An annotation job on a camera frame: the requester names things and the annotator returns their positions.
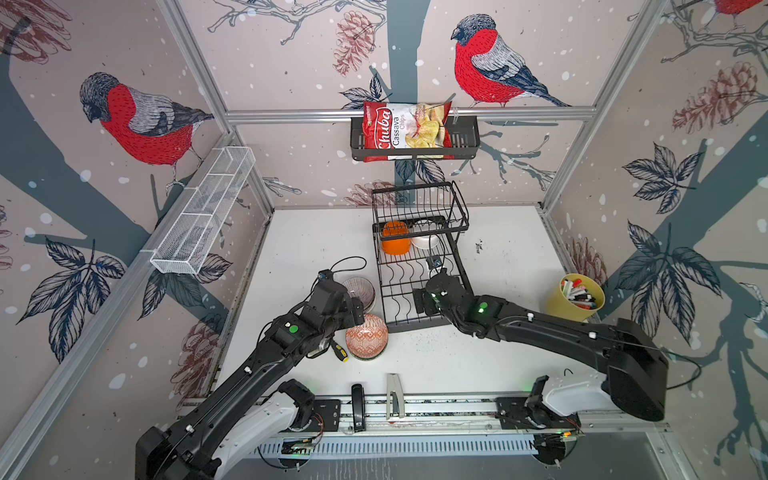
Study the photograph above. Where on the grey metal bracket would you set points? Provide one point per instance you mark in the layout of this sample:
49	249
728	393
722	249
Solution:
395	399

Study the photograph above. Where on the white mesh wall basket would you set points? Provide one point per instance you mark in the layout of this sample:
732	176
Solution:
192	235

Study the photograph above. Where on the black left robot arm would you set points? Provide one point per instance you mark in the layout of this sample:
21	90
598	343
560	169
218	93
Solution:
256	401

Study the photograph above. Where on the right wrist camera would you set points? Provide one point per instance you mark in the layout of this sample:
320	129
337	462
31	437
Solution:
434	263

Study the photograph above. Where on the red patterned ceramic bowl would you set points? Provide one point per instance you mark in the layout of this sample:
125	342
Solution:
369	340

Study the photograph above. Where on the yellow black screwdriver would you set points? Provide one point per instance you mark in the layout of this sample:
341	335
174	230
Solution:
340	353

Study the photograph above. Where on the black wall wire shelf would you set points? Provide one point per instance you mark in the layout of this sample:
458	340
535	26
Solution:
463	132

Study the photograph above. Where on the red cassava chips bag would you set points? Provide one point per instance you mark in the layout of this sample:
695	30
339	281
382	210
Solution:
405	126

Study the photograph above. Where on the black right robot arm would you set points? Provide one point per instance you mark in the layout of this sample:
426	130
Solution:
632	372

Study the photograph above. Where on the orange plastic bowl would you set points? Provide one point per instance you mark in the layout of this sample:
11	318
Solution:
394	241

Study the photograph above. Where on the black wire dish rack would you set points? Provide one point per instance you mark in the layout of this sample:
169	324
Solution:
441	202

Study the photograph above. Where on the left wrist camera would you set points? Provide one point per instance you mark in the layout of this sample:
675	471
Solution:
326	275

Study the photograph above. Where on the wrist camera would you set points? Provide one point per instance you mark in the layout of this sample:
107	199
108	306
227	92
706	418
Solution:
326	275
434	263

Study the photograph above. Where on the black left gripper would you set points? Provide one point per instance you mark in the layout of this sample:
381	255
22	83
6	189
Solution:
352	318

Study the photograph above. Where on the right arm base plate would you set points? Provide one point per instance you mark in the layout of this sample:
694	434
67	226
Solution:
514	414

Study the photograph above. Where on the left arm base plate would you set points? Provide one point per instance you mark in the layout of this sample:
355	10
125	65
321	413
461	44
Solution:
322	416

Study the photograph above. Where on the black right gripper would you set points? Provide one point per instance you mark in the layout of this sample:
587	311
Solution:
421	296

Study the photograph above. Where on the yellow marker cup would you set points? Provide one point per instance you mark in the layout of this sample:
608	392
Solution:
576	298

